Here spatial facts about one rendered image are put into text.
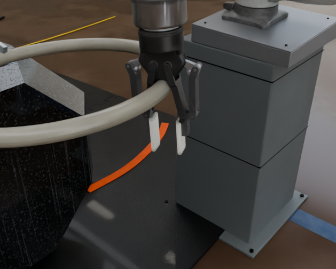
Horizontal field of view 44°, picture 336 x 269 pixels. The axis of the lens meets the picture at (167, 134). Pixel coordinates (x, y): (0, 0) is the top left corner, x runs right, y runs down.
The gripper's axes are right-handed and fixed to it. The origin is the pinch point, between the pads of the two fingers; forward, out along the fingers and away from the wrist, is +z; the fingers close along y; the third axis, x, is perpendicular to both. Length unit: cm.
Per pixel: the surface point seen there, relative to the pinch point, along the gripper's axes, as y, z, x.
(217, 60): 7, 10, -73
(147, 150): 57, 78, -117
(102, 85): 119, 73, -189
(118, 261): 40, 83, -41
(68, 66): 161, 69, -212
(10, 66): 60, 1, -32
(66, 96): 54, 17, -49
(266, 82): -11, 14, -65
